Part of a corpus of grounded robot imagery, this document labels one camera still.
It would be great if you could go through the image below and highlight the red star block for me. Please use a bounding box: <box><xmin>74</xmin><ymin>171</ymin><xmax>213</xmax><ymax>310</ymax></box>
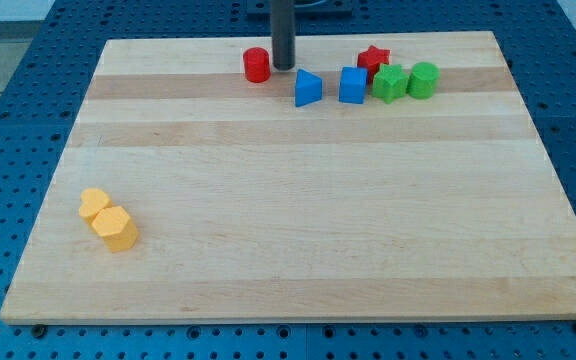
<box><xmin>356</xmin><ymin>45</ymin><xmax>391</xmax><ymax>84</ymax></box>

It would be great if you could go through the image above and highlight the blue cube block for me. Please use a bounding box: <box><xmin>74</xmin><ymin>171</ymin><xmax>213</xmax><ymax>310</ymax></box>
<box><xmin>338</xmin><ymin>67</ymin><xmax>368</xmax><ymax>104</ymax></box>

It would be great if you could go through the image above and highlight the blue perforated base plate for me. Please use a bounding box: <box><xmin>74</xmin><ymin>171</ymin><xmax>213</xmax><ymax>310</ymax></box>
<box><xmin>0</xmin><ymin>1</ymin><xmax>576</xmax><ymax>359</ymax></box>

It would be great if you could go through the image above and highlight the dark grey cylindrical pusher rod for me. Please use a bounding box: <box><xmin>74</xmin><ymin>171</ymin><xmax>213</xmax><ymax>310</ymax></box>
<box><xmin>269</xmin><ymin>0</ymin><xmax>296</xmax><ymax>71</ymax></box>

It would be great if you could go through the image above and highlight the green star block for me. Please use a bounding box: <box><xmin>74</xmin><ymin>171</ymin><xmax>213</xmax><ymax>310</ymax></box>
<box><xmin>372</xmin><ymin>63</ymin><xmax>409</xmax><ymax>104</ymax></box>

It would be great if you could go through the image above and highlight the yellow hexagon block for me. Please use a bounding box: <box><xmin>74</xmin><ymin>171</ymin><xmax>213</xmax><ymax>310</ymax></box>
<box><xmin>92</xmin><ymin>206</ymin><xmax>139</xmax><ymax>252</ymax></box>

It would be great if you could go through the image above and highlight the red cylinder block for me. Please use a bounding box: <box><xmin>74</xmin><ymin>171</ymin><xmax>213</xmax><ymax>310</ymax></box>
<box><xmin>242</xmin><ymin>47</ymin><xmax>271</xmax><ymax>83</ymax></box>

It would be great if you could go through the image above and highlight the blue triangular prism block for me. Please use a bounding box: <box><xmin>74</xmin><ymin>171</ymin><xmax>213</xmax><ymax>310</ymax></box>
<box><xmin>294</xmin><ymin>69</ymin><xmax>323</xmax><ymax>107</ymax></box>

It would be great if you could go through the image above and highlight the yellow heart block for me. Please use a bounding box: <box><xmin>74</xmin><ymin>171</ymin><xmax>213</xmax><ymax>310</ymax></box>
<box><xmin>78</xmin><ymin>188</ymin><xmax>113</xmax><ymax>226</ymax></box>

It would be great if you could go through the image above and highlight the green cylinder block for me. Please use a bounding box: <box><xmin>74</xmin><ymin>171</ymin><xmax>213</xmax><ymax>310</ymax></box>
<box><xmin>407</xmin><ymin>62</ymin><xmax>440</xmax><ymax>99</ymax></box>

